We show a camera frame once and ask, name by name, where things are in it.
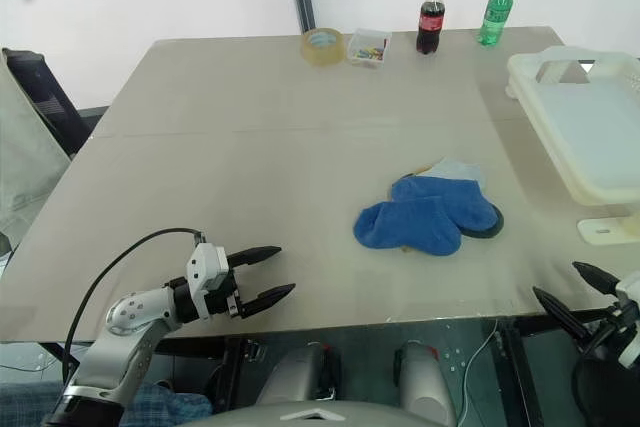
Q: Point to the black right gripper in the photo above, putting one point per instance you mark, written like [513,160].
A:
[607,324]

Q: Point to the grey robot torso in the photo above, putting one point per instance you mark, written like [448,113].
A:
[310,414]

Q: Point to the green plastic bottle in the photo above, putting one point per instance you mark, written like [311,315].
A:
[494,12]

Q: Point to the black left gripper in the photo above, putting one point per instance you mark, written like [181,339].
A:
[227,303]

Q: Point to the black mesh office chair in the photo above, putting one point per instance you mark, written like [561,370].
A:
[55,102]

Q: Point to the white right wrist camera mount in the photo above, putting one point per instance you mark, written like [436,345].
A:
[631,288]

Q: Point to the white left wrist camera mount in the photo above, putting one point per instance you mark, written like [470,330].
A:
[200,267]

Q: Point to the blue plaid cloth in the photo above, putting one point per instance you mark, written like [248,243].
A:
[165,404]

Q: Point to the black sock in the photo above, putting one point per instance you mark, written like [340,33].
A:
[492,227]

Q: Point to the white plastic bracket piece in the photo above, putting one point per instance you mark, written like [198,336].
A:
[602,232]

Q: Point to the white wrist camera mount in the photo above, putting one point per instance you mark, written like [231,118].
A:
[200,267]
[631,288]

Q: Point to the beige cloth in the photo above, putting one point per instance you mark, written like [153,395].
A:
[25,162]

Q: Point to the white plastic basket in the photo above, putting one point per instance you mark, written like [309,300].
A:
[580,112]

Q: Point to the light blue cloth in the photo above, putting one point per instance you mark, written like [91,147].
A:
[457,169]

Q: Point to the blue terry sock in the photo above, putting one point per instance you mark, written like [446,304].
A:
[405,229]
[450,199]

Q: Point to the clear packing tape roll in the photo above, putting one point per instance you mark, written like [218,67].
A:
[322,52]

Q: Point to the grey left robot leg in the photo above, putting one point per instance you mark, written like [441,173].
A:
[300,372]

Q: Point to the grey robot leg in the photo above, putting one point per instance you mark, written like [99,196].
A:
[300,372]
[425,387]

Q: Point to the clear box of coloured clips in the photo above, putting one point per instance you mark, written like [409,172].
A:
[369,49]

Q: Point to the grey right robot leg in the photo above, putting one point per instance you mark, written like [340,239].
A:
[425,387]

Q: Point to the cola bottle with red cap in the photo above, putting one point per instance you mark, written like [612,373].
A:
[430,22]

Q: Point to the black table frame leg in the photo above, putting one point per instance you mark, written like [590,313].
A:
[517,377]
[235,372]

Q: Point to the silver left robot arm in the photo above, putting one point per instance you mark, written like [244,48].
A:
[135,347]

